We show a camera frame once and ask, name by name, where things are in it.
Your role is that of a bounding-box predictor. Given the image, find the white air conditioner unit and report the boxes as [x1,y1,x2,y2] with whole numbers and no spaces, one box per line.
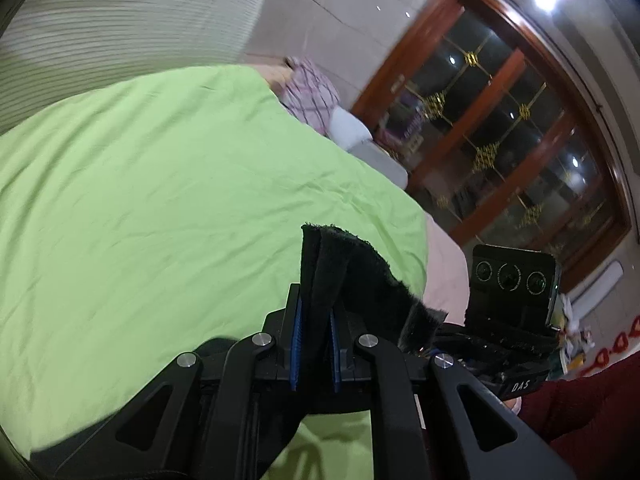
[572,260,624,318]

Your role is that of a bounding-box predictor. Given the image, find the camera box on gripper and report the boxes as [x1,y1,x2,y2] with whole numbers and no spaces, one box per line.
[464,244,562,332]

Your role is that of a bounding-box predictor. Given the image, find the green bed sheet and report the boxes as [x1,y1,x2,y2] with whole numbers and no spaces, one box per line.
[1,65,428,479]

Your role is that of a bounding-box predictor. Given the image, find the black fleece pants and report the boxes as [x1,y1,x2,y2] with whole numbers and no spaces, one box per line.
[299,223,449,356]

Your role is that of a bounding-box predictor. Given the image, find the grey cushion stack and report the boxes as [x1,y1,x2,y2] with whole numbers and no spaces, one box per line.
[328,106,408,190]

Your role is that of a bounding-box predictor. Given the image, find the person's right hand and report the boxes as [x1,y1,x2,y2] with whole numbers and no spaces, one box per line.
[503,396,523,415]

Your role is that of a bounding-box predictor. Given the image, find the wooden glass cabinet door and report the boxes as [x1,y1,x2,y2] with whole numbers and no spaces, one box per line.
[352,0,631,290]

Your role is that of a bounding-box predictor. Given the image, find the white ribbed headboard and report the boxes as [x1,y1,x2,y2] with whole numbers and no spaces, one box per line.
[1,0,264,131]

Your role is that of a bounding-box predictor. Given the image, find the pink floral cloth bedside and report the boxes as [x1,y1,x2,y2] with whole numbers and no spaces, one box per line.
[280,58,341,136]

